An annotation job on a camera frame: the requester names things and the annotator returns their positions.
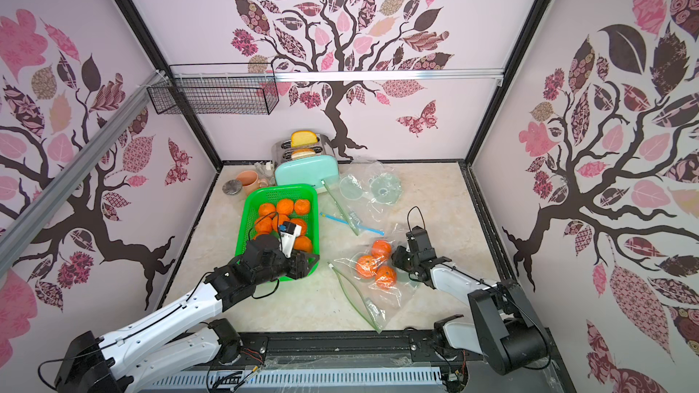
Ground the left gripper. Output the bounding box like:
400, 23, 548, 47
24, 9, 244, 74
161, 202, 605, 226
253, 249, 320, 287

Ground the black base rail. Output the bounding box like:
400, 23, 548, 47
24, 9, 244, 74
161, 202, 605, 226
135, 329, 569, 393

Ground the aluminium rail bar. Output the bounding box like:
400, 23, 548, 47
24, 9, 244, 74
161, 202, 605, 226
1, 70, 166, 273

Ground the yellow toast slice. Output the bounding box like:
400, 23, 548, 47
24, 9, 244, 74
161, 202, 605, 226
291, 130, 319, 147

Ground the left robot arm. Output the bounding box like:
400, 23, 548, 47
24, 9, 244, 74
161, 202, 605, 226
50, 235, 320, 392

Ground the orange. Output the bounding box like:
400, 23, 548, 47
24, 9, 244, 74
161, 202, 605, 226
293, 236, 313, 253
294, 199, 311, 216
254, 217, 273, 234
276, 198, 295, 216
272, 214, 289, 232
258, 203, 277, 218
291, 218, 308, 236

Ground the white slotted cable duct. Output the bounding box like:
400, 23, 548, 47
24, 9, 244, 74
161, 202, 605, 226
145, 367, 442, 392

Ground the mint green toaster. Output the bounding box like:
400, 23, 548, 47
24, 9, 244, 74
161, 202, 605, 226
272, 134, 340, 192

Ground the clear green-strip bag of oranges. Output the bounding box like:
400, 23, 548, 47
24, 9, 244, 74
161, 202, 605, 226
329, 238, 418, 333

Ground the green plastic basket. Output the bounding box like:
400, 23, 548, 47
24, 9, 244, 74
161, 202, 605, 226
231, 184, 320, 285

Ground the clear green-zip bag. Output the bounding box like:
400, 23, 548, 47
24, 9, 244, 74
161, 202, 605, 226
321, 161, 403, 236

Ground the black wire wall basket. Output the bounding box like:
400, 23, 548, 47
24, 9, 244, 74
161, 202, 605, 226
147, 60, 281, 116

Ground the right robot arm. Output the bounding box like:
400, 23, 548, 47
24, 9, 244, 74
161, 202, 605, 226
391, 226, 553, 375

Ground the pink ceramic mug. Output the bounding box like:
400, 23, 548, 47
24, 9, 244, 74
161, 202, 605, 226
236, 170, 269, 195

